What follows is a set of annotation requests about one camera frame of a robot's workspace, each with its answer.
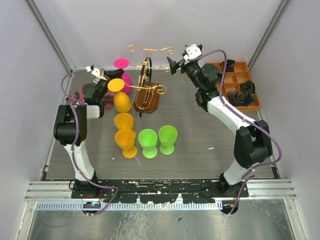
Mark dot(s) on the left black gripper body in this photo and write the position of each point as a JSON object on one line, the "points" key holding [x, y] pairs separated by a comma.
{"points": [[102, 86]]}

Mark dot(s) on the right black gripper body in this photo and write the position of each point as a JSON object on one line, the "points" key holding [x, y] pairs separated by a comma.
{"points": [[192, 69]]}

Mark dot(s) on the pink plastic wine glass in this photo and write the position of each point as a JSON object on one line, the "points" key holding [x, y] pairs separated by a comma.
{"points": [[122, 63]]}

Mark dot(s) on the yellow plastic wine glass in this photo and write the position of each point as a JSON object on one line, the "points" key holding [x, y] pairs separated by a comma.
{"points": [[121, 100]]}

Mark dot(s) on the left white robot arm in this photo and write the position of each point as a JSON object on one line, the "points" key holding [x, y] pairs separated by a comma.
{"points": [[71, 129]]}

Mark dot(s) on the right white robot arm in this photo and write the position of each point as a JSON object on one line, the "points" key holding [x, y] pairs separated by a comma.
{"points": [[252, 145]]}

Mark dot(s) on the orange wine glass rear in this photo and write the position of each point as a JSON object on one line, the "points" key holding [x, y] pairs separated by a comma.
{"points": [[124, 121]]}

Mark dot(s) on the orange wine glass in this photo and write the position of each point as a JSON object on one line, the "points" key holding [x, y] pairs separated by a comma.
{"points": [[125, 139], [124, 121]]}

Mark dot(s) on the orange wine glass front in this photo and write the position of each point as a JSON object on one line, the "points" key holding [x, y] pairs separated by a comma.
{"points": [[125, 139]]}

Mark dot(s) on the green wine glass right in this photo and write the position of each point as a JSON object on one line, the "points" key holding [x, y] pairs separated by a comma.
{"points": [[168, 135]]}

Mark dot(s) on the green wine glass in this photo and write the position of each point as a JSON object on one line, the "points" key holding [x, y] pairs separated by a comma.
{"points": [[168, 135], [148, 140]]}

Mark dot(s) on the green wine glass left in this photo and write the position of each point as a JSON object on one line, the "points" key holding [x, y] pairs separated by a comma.
{"points": [[148, 140]]}

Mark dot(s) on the red printed cloth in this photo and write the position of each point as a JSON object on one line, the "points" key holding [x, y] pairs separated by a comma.
{"points": [[107, 100]]}

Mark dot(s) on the black crumpled item top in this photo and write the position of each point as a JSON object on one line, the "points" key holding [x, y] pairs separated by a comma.
{"points": [[229, 65]]}

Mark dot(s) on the black crumpled item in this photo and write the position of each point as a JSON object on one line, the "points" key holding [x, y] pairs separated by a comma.
{"points": [[240, 99], [247, 87], [229, 65]]}

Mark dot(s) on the orange compartment tray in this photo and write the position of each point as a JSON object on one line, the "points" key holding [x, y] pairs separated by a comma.
{"points": [[232, 82]]}

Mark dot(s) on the black crumpled item right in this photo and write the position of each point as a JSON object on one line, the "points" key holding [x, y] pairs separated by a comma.
{"points": [[247, 87]]}

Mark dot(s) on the black crumpled item bottom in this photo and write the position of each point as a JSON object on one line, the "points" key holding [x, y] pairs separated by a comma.
{"points": [[240, 99]]}

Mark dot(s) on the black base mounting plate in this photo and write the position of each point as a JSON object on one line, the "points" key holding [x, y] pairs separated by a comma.
{"points": [[157, 191]]}

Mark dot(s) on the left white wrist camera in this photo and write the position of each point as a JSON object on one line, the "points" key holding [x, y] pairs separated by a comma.
{"points": [[96, 71]]}

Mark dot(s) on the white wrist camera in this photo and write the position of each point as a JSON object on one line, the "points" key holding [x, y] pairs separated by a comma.
{"points": [[96, 71], [192, 52]]}

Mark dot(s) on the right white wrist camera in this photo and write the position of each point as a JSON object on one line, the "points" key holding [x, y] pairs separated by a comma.
{"points": [[192, 52]]}

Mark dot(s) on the gold wire wine glass rack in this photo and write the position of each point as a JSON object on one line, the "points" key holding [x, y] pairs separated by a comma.
{"points": [[147, 92]]}

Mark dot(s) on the slotted grey cable duct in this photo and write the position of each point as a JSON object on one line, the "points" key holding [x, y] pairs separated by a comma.
{"points": [[83, 206]]}

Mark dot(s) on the aluminium frame rail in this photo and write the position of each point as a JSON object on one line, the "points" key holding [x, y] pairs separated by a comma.
{"points": [[256, 189]]}

